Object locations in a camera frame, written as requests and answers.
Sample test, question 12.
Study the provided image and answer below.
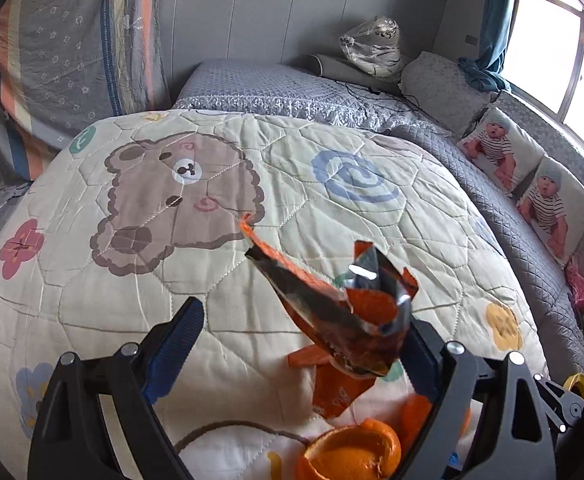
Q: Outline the window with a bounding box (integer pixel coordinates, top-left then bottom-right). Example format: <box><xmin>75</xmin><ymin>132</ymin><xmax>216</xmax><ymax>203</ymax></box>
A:
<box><xmin>502</xmin><ymin>0</ymin><xmax>584</xmax><ymax>132</ymax></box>

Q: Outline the small orange peel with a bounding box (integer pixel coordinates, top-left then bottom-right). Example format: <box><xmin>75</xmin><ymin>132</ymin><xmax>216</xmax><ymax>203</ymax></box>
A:
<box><xmin>399</xmin><ymin>394</ymin><xmax>473</xmax><ymax>456</ymax></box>

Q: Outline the cartoon bear printed quilt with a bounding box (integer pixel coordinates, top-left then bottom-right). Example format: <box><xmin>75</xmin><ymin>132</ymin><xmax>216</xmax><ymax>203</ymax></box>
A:
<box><xmin>0</xmin><ymin>109</ymin><xmax>550</xmax><ymax>480</ymax></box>

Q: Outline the large orange peel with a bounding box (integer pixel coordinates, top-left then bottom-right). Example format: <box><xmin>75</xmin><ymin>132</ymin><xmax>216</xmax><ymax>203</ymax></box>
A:
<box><xmin>296</xmin><ymin>417</ymin><xmax>403</xmax><ymax>480</ymax></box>

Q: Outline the blue curtain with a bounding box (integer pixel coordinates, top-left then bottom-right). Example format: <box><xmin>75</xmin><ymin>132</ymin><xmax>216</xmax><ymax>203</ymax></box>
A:
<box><xmin>459</xmin><ymin>0</ymin><xmax>516</xmax><ymax>92</ymax></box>

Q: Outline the black cable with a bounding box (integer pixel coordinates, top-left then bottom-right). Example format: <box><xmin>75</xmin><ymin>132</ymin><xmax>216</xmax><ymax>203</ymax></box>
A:
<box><xmin>344</xmin><ymin>77</ymin><xmax>423</xmax><ymax>112</ymax></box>

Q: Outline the plush tiger in plastic bag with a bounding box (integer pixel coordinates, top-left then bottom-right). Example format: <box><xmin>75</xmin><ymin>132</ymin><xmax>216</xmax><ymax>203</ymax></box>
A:
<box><xmin>339</xmin><ymin>16</ymin><xmax>404</xmax><ymax>79</ymax></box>

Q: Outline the grey quilted sofa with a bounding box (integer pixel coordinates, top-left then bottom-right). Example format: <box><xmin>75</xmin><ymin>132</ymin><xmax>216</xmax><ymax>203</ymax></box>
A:
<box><xmin>172</xmin><ymin>51</ymin><xmax>584</xmax><ymax>376</ymax></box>

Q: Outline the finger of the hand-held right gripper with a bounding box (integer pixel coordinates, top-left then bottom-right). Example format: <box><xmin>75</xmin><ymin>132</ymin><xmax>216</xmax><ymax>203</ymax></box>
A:
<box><xmin>534</xmin><ymin>374</ymin><xmax>584</xmax><ymax>434</ymax></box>

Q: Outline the grey pillow roll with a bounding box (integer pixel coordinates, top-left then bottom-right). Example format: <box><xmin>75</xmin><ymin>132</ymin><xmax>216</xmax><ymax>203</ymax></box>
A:
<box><xmin>308</xmin><ymin>53</ymin><xmax>373</xmax><ymax>82</ymax></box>

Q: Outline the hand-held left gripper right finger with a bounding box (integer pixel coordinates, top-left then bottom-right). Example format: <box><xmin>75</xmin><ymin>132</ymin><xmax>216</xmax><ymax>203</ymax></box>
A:
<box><xmin>392</xmin><ymin>320</ymin><xmax>558</xmax><ymax>480</ymax></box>

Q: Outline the striped sheet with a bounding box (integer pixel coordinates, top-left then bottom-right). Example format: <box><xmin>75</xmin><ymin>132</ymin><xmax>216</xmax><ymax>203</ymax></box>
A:
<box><xmin>0</xmin><ymin>0</ymin><xmax>173</xmax><ymax>182</ymax></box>

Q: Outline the baby print pillow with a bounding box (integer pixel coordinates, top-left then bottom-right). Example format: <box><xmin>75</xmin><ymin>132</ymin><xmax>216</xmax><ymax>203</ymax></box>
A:
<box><xmin>459</xmin><ymin>107</ymin><xmax>546</xmax><ymax>197</ymax></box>
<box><xmin>517</xmin><ymin>155</ymin><xmax>584</xmax><ymax>269</ymax></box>

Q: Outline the orange foil snack wrapper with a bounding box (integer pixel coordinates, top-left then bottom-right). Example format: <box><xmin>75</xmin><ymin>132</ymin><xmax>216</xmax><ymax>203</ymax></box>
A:
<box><xmin>239</xmin><ymin>212</ymin><xmax>420</xmax><ymax>379</ymax></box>

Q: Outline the grey patterned cushion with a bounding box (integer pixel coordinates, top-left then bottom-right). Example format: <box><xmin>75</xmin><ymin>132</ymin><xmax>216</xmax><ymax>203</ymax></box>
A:
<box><xmin>401</xmin><ymin>51</ymin><xmax>501</xmax><ymax>137</ymax></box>

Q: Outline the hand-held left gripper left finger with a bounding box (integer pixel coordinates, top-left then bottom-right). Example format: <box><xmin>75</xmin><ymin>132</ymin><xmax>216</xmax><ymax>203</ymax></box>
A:
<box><xmin>28</xmin><ymin>296</ymin><xmax>207</xmax><ymax>480</ymax></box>

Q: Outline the orange torn wrapper piece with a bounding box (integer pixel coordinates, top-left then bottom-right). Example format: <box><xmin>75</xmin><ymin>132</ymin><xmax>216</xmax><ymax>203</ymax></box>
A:
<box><xmin>288</xmin><ymin>344</ymin><xmax>377</xmax><ymax>419</ymax></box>

